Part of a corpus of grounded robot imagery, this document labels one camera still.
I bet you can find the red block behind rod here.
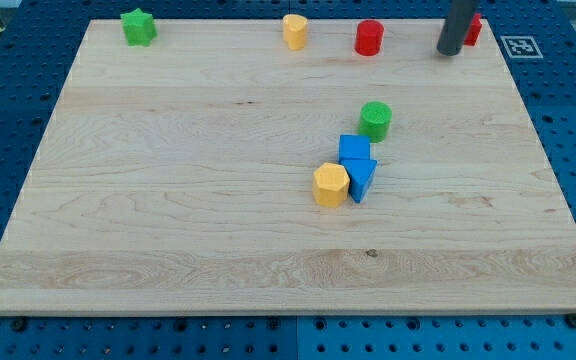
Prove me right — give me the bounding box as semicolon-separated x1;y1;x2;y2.
463;13;482;46

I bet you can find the blue triangle block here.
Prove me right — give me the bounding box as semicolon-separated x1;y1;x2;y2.
341;159;378;203

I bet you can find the red cylinder block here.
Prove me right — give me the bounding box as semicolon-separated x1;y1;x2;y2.
354;19;384;56

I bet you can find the green star block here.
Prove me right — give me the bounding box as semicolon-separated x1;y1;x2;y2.
120;8;157;47

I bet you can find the green cylinder block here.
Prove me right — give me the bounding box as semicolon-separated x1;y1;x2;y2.
358;101;392;143

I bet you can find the white fiducial marker tag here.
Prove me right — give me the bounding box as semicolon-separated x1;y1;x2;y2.
501;35;543;59

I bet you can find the yellow hexagon block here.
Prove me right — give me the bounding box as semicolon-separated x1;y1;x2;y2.
312;162;350;208

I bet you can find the yellow rounded block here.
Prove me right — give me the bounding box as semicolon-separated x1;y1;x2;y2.
282;14;308;50

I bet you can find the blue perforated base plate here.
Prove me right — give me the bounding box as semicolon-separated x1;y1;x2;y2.
0;1;576;359

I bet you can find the light wooden board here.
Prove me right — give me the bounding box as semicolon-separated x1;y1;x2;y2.
0;19;576;316

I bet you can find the blue cube block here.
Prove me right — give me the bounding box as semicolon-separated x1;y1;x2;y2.
338;134;371;162

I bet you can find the grey cylindrical pointer rod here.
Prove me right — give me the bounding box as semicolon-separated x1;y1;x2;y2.
436;0;480;56

